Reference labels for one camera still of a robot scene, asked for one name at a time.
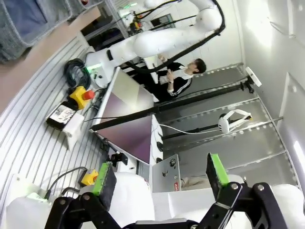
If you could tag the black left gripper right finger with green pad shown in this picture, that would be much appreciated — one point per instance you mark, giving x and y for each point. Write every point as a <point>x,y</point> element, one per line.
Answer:
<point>218,176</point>

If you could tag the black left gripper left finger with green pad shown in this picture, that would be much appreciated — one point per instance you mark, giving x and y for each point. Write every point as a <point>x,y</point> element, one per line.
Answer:
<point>104,188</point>

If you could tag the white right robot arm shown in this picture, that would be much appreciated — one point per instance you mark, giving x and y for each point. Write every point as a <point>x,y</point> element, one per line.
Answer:
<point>152,43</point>

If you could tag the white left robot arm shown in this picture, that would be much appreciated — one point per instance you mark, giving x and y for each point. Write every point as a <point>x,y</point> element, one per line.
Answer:
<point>128,195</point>

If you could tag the blue grey fabric basket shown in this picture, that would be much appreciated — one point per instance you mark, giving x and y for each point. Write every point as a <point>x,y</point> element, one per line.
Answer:
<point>26,21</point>

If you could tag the person's left hand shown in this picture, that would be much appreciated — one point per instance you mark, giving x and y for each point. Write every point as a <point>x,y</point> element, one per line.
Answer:
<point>170,76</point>

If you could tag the person's right hand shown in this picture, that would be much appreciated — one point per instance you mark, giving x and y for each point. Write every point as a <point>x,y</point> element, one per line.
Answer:
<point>162,58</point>

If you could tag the small yellow emergency stop box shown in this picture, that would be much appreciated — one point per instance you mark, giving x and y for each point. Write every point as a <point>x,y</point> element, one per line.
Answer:
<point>88,177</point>

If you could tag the beige cloth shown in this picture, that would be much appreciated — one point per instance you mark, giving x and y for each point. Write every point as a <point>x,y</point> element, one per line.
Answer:
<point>194,182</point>

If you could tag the small black webcam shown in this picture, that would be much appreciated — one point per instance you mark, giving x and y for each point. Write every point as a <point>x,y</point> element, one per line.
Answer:
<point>118,159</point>

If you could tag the white box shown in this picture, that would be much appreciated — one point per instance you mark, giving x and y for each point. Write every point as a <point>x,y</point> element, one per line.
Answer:
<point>183,205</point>

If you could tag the short black stand pole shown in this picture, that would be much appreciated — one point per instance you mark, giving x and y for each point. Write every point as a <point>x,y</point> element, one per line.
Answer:
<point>190,132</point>

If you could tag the flat computer monitor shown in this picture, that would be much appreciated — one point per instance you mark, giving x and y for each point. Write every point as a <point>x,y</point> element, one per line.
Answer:
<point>133,136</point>
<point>127,95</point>

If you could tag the white tablet stand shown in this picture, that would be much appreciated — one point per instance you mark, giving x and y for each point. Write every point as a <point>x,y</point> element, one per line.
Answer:
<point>72,130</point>

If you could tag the long black tripod pole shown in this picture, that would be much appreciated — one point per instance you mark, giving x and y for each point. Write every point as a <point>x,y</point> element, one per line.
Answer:
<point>181,105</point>

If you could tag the black tablet screen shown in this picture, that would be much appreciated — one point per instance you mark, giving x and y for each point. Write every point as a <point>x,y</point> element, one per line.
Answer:
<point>61,115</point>

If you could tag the large yellow emergency stop box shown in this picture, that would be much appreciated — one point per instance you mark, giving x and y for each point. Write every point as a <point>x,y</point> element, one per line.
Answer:
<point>79,96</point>

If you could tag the person in black jacket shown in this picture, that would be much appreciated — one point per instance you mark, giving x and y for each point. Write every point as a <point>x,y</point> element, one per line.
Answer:
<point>178,83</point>

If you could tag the white camera on pole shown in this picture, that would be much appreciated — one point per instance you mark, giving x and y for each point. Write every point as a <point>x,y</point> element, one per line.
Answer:
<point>253,76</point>

